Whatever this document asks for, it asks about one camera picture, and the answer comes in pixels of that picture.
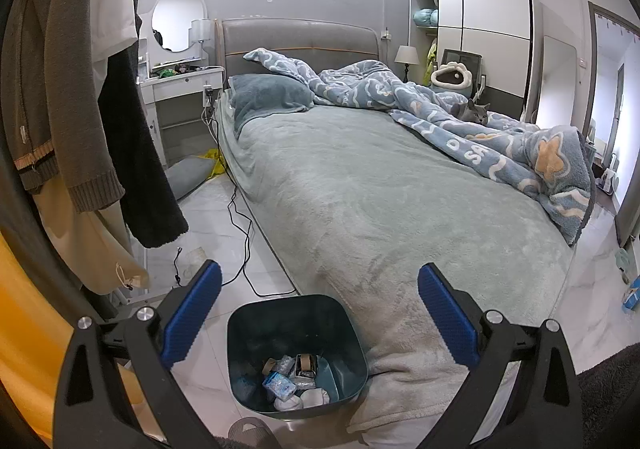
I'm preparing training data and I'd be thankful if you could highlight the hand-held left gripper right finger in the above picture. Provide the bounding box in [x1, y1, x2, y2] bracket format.
[417, 263, 584, 449]

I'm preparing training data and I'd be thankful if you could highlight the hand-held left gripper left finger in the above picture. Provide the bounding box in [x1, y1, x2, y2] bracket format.
[52, 259, 223, 449]

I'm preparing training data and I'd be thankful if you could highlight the dark teal trash bin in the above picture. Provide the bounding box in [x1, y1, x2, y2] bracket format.
[226, 293, 370, 420]

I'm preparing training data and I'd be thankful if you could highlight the blue tissue packet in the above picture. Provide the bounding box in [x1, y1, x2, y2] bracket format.
[262, 371, 297, 403]

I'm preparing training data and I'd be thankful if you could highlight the wide cardboard tape core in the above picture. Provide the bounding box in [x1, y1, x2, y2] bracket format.
[294, 353, 320, 378]

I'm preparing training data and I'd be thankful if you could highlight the white clothes rack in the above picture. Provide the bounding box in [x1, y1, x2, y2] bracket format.
[107, 248, 167, 312]

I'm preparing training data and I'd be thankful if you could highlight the beige coat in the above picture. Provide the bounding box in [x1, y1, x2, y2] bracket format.
[29, 168, 152, 296]

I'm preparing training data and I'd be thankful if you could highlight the grey slipper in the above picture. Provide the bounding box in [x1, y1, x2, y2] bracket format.
[227, 416, 274, 449]

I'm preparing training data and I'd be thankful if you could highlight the grey floor cushion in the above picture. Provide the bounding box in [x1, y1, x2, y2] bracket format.
[164, 156, 219, 200]

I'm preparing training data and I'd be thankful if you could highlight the grey upholstered bed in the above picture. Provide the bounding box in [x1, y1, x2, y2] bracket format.
[214, 18, 577, 436]

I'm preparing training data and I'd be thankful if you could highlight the yellow plastic bag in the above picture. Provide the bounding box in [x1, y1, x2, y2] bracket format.
[202, 148, 229, 178]

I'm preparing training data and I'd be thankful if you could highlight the black long garment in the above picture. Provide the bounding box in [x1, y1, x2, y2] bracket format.
[97, 38, 190, 249]

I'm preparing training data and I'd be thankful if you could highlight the yellow cloth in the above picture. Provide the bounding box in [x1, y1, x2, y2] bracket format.
[0, 233, 147, 449]

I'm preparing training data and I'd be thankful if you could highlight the blue printed fleece blanket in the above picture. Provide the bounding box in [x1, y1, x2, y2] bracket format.
[243, 47, 597, 248]

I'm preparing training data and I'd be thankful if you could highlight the person's dark fleece clothing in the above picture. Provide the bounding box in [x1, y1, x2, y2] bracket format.
[574, 343, 640, 449]

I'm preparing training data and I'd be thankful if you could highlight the teal floor cloth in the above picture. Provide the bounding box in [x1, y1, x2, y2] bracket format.
[613, 247, 633, 286]

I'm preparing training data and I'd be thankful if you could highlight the blue white box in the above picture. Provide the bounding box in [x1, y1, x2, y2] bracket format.
[622, 273, 640, 313]

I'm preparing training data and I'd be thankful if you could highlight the grey cat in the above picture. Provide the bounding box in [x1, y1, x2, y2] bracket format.
[449, 98, 492, 126]

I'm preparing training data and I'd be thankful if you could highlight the white floor appliance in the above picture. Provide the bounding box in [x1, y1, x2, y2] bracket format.
[599, 153, 619, 196]

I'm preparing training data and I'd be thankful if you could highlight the white dressing table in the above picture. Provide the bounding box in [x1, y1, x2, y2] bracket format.
[137, 36, 226, 166]

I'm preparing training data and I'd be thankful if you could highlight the grey-blue pillow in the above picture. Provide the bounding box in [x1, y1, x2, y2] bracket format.
[227, 74, 315, 136]

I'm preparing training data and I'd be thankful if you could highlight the cream cat bed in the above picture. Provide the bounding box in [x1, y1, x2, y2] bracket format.
[429, 61, 474, 93]

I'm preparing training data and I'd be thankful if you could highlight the white room door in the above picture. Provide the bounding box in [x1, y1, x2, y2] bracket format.
[534, 34, 582, 131]

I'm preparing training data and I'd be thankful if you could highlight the bedside table lamp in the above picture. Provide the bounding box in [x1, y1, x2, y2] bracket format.
[393, 45, 420, 83]

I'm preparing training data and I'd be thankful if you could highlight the brown knit cardigan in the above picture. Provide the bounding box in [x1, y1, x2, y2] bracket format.
[9, 0, 127, 213]

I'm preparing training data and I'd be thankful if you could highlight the white grey wardrobe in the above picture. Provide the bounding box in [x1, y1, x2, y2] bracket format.
[408, 0, 544, 126]

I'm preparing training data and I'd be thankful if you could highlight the small white dresser lamp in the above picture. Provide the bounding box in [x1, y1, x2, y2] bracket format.
[189, 18, 211, 56]

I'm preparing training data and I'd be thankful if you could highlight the black floor cable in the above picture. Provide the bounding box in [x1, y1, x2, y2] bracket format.
[172, 168, 297, 298]

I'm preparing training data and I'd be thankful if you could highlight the oval wall mirror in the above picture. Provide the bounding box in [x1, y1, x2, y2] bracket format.
[151, 0, 208, 54]

